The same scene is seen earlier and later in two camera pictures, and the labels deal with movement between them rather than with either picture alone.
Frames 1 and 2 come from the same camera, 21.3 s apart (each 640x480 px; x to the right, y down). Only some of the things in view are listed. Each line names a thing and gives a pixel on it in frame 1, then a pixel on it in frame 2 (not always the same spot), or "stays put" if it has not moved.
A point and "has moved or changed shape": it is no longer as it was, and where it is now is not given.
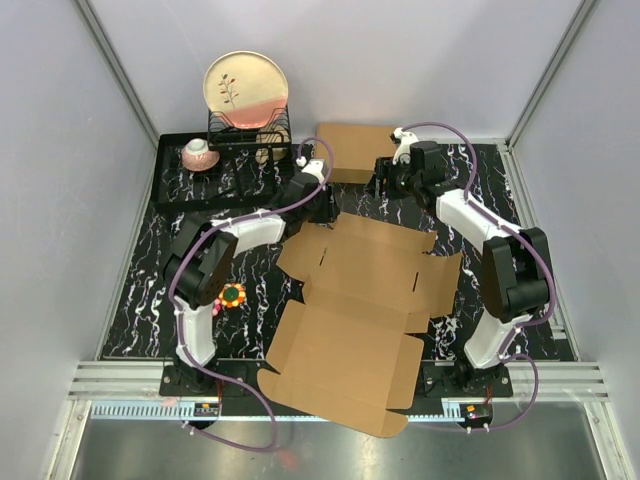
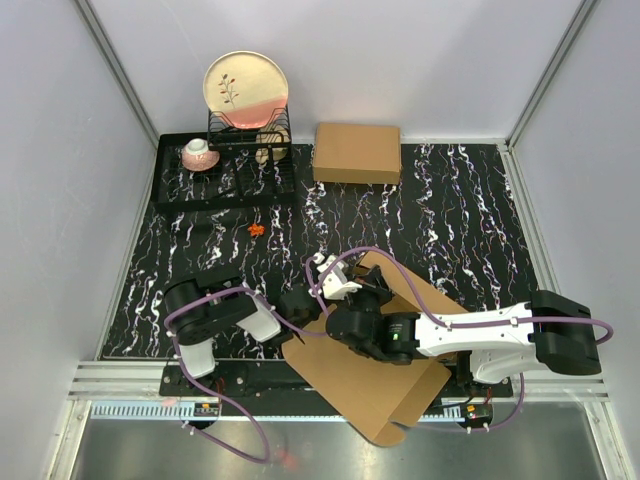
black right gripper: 384,170 → 372,285
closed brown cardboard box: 356,148 stays put
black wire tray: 241,180 stays put
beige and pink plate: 247,87 stays put
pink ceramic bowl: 197,156 stays put
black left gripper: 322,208 → 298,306
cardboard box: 351,350 has moved or changed shape
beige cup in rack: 272,143 stays put
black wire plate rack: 274,135 stays put
